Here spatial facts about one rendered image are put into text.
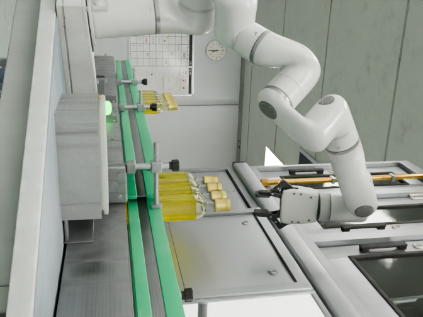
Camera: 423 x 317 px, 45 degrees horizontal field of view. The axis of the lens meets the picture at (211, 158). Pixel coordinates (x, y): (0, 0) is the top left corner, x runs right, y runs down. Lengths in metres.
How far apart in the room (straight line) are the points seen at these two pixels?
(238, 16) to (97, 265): 0.61
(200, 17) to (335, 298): 0.74
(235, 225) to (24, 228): 0.91
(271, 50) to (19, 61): 0.54
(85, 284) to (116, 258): 0.10
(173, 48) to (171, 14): 5.97
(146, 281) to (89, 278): 0.10
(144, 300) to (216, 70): 6.56
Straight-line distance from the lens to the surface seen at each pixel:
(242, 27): 1.21
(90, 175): 1.03
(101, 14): 1.26
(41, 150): 0.87
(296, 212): 1.42
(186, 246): 1.45
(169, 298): 0.95
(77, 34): 1.18
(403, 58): 3.64
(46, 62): 1.02
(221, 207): 1.39
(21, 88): 1.04
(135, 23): 1.26
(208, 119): 7.52
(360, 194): 1.31
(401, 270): 1.56
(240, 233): 1.53
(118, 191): 1.25
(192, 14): 1.27
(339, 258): 1.55
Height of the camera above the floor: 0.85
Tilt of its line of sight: 11 degrees up
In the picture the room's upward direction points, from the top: 88 degrees clockwise
